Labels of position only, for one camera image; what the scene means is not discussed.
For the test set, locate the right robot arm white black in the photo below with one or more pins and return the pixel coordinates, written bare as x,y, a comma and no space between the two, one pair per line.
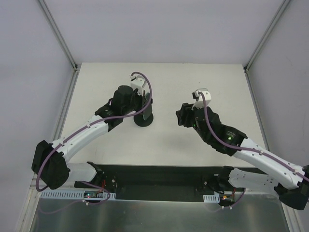
280,178

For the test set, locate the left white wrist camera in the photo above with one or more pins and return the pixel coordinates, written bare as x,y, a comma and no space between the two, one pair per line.
138,83

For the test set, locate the right white cable duct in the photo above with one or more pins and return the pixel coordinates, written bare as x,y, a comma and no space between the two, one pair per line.
215,198

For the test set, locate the left white cable duct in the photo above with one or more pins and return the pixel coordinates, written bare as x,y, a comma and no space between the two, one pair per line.
77,195

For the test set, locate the left aluminium corner post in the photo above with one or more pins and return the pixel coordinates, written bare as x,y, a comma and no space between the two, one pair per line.
57,33

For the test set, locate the white cable duct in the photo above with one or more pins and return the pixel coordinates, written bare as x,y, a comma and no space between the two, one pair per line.
77,195
215,198

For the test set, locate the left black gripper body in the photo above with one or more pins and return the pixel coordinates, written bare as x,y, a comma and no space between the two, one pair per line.
147,106

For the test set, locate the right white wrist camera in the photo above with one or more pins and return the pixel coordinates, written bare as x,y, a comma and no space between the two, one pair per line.
202,97

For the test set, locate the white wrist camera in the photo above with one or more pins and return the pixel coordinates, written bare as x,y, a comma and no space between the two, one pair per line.
202,97
138,83

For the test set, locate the black phone stand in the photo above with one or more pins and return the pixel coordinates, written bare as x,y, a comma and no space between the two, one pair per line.
139,120

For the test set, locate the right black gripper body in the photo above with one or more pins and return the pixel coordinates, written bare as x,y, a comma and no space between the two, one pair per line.
182,114

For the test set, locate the right aluminium corner post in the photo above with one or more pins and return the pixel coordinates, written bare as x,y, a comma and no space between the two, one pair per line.
267,33

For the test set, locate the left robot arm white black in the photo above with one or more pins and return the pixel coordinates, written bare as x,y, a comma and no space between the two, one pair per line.
51,162

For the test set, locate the black smartphone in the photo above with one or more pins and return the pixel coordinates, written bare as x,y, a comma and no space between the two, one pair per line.
147,104

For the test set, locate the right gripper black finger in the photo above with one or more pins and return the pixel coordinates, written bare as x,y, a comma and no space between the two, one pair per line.
185,111
182,120

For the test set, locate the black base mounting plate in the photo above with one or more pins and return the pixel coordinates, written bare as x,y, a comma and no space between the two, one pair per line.
161,183

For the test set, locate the aluminium corner post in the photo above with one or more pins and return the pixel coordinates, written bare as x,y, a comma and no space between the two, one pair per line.
57,33
267,33

